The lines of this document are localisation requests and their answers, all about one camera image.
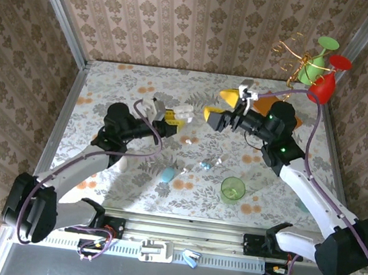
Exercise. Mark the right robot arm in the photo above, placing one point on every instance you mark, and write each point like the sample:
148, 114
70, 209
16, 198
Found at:
315, 195

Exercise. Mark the white earbud charging case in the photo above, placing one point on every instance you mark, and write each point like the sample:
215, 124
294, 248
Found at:
185, 110
123, 165

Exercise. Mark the aluminium table side rail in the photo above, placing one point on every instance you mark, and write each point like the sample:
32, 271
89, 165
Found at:
332, 147
70, 102

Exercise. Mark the blue earbud charging case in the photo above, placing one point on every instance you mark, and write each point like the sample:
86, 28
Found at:
167, 175

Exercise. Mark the blue plastic clip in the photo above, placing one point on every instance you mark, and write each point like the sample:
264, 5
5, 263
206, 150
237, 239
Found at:
189, 260

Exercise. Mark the green plastic wine glass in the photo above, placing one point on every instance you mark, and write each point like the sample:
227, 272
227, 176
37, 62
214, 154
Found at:
311, 69

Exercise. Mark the white plastic bracket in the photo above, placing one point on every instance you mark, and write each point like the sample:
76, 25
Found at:
155, 250

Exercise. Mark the orange wooden rack base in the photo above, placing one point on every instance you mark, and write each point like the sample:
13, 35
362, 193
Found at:
263, 105

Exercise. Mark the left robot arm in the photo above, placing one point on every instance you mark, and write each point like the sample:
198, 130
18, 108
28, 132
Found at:
75, 167

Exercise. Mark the green transparent plastic cup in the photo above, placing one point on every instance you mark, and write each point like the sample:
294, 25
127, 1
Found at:
233, 190

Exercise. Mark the floral patterned table cover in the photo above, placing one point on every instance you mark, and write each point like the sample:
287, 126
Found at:
176, 89

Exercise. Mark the red plastic wine glass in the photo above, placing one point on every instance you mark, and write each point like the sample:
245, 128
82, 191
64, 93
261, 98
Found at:
322, 89

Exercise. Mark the aluminium frame rail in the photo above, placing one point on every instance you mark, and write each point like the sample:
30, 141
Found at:
191, 233

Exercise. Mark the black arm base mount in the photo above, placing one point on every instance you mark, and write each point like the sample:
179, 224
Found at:
251, 246
114, 227

